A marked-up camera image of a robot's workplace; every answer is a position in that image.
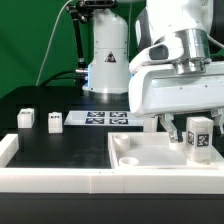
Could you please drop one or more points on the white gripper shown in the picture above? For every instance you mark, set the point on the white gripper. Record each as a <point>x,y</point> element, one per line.
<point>156,88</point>

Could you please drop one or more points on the white square tabletop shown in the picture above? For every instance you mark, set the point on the white square tabletop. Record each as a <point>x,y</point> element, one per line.
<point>138,150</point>

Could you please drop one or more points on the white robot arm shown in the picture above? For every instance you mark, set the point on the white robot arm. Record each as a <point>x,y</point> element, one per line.
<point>189,20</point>

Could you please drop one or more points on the white marker tag sheet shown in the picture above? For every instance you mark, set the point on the white marker tag sheet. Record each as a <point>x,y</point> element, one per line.
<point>102,118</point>

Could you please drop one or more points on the white U-shaped fence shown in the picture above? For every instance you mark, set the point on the white U-shaped fence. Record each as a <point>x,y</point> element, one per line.
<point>93,181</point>

